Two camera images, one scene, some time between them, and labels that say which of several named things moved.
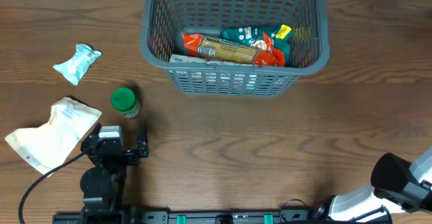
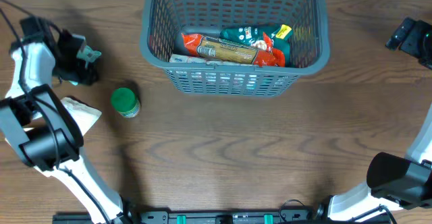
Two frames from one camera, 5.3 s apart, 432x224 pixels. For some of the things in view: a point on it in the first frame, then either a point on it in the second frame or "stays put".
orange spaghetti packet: x=201 y=46 stays put
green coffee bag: x=253 y=36 stays put
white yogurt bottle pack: x=187 y=59 stays put
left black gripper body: x=131 y=158 → x=65 y=65
